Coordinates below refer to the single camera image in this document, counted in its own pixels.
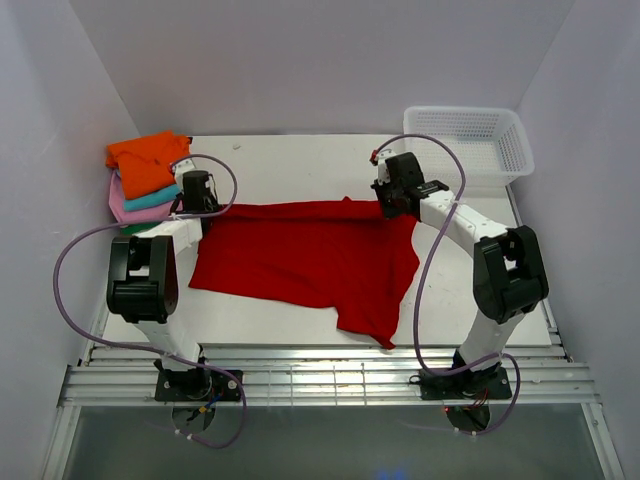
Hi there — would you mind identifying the red t shirt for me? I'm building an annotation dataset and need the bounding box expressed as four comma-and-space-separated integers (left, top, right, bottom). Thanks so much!
189, 197, 420, 350

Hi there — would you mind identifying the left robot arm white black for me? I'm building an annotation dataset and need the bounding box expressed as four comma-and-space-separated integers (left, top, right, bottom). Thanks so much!
106, 218, 213, 401

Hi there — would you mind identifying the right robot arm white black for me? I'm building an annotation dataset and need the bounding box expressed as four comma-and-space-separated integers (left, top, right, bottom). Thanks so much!
371, 151, 549, 399

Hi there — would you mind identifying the teal folded t shirt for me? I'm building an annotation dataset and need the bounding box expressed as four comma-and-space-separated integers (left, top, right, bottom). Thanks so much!
123, 184, 181, 212

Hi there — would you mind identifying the orange folded t shirt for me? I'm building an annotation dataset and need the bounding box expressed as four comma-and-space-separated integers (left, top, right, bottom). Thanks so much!
106, 131, 191, 200

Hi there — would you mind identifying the green folded t shirt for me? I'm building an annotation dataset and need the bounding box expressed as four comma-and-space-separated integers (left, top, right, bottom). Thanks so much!
118, 222, 159, 236

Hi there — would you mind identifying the pink folded t shirt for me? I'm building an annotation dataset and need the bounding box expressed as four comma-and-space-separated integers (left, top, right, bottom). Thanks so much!
108, 173, 180, 224

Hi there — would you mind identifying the white plastic basket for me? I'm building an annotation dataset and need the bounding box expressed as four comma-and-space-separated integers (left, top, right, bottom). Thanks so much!
403, 106, 534, 188

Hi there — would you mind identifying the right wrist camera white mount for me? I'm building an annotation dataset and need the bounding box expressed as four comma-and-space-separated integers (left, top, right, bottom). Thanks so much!
370, 148, 395, 185

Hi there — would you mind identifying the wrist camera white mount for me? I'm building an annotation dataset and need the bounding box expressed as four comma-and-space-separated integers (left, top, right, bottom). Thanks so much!
370, 148, 395, 185
171, 160, 190, 189

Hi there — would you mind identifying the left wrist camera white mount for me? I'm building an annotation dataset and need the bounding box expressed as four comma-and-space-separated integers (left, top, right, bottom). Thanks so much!
171, 160, 190, 189

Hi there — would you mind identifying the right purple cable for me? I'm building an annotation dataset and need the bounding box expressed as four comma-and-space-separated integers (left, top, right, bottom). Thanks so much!
369, 133, 522, 436

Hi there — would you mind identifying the purple cable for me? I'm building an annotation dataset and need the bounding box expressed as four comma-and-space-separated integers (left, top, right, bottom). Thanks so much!
52, 153, 249, 449
369, 133, 522, 436

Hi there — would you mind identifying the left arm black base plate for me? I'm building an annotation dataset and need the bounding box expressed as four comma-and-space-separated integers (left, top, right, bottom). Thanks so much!
154, 369, 243, 403

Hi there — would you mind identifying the aluminium frame rail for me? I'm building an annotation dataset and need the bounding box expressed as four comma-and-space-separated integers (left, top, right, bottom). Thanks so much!
57, 219, 626, 480

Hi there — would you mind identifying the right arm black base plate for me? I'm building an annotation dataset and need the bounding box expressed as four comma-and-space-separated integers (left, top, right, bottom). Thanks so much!
409, 367, 512, 400

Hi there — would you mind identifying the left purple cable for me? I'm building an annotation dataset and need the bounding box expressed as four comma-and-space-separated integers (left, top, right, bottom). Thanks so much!
52, 153, 249, 449

